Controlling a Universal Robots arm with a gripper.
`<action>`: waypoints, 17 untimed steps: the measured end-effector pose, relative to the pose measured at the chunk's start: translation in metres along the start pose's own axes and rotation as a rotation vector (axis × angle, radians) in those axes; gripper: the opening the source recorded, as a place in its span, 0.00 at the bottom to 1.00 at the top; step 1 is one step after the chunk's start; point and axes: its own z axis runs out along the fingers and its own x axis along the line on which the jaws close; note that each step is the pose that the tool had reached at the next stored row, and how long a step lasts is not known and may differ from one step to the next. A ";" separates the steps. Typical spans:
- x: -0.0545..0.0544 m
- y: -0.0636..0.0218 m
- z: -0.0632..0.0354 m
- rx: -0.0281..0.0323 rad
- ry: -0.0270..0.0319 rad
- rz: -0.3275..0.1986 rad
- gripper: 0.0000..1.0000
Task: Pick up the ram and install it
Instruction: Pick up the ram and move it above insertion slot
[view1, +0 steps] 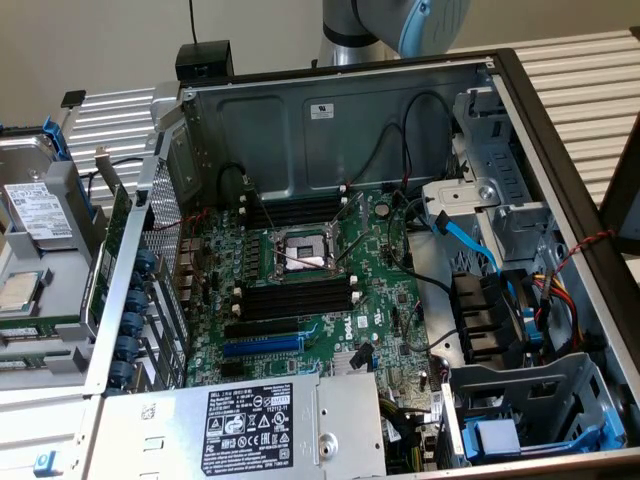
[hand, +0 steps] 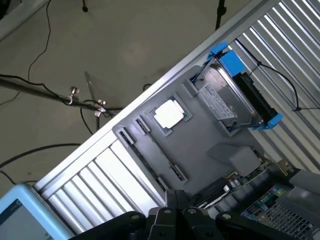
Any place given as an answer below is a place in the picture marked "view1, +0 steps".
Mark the silver post with black cap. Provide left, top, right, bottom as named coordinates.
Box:
left=49, top=89, right=88, bottom=151

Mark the silver chipset heat sink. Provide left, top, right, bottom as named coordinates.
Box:
left=331, top=349, right=377, bottom=377

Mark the metal CPU socket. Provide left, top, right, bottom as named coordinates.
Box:
left=267, top=219, right=349, bottom=285

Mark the coloured power wire bundle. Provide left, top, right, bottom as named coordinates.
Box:
left=530, top=271, right=587, bottom=352

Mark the long black expansion slot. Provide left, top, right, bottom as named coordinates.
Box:
left=223, top=317, right=301, bottom=341

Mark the blue SATA wire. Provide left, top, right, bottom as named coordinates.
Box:
left=433, top=209, right=542, bottom=347

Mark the black motherboard wire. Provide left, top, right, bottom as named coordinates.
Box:
left=386, top=189, right=454, bottom=297

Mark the black looped case wire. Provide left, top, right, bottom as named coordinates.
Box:
left=349, top=91, right=455, bottom=187

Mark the red black twisted wire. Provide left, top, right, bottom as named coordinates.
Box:
left=552, top=228, right=617, bottom=277

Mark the thin red black fan wire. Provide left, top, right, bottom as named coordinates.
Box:
left=151, top=208, right=212, bottom=302

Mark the blue disk tray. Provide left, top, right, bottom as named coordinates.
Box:
left=461, top=408, right=627, bottom=464

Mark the silver hard disk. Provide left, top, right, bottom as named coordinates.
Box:
left=0, top=133, right=76, bottom=251

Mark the blue disk bracket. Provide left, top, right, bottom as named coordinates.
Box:
left=42, top=115, right=99, bottom=222

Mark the silver power supply unit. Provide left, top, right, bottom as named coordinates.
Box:
left=84, top=372, right=389, bottom=480

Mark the grey parts rack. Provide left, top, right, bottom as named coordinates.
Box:
left=0, top=159, right=109, bottom=392

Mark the black fan shroud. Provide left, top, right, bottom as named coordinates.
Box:
left=449, top=269, right=532, bottom=367

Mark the green Dell motherboard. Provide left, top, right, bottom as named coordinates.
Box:
left=182, top=187, right=446, bottom=401

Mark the dark panel at table edge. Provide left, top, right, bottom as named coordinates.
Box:
left=598, top=112, right=640, bottom=257

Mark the open grey PC case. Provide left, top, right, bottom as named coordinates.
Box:
left=82, top=47, right=640, bottom=480

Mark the grey optical drive cage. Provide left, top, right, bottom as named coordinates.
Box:
left=421, top=87, right=567, bottom=262

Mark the square silver CPU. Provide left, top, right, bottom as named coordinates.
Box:
left=0, top=269, right=45, bottom=315

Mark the black box with cable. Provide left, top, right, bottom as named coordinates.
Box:
left=174, top=0, right=235, bottom=82

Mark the raised metal socket cover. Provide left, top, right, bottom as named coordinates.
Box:
left=327, top=192, right=366, bottom=236

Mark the grey disk bay cage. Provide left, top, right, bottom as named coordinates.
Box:
left=439, top=352, right=629, bottom=469

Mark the blue case latch button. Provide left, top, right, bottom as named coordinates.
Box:
left=33, top=449, right=64, bottom=479

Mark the blue card retention clip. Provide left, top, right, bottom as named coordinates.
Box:
left=120, top=312, right=147, bottom=338
left=107, top=360, right=137, bottom=390
left=116, top=335, right=142, bottom=362
left=123, top=288, right=151, bottom=316
left=133, top=248, right=159, bottom=275

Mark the green graphics card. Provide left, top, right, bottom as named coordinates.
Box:
left=79, top=144, right=134, bottom=337

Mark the blue expansion slot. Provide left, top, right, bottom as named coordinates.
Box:
left=222, top=333, right=306, bottom=358

